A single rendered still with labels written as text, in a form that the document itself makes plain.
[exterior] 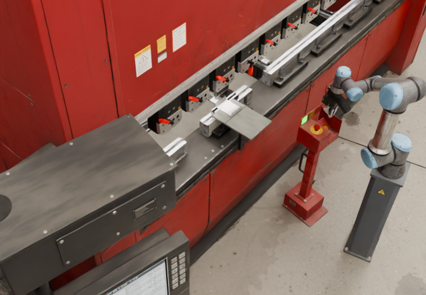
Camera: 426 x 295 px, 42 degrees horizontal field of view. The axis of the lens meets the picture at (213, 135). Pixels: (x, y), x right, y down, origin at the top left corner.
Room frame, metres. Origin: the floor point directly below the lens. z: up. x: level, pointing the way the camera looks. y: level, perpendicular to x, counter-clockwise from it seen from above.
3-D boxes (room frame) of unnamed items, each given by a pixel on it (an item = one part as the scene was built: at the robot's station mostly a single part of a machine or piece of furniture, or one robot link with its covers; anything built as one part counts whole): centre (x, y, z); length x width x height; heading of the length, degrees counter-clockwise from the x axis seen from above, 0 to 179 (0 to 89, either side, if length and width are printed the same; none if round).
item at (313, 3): (2.80, -0.53, 1.26); 0.15 x 0.09 x 0.17; 141
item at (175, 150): (1.78, 0.31, 0.92); 0.50 x 0.06 x 0.10; 141
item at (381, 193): (1.99, -0.97, 0.39); 0.18 x 0.18 x 0.77; 64
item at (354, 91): (2.23, -0.74, 1.13); 0.11 x 0.11 x 0.08; 24
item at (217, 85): (2.18, -0.02, 1.26); 0.15 x 0.09 x 0.17; 141
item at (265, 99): (2.68, -0.48, 0.85); 3.00 x 0.21 x 0.04; 141
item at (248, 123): (2.11, -0.15, 1.00); 0.26 x 0.18 x 0.01; 51
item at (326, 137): (2.30, -0.62, 0.75); 0.20 x 0.16 x 0.18; 135
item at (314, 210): (2.28, -0.64, 0.06); 0.25 x 0.20 x 0.12; 45
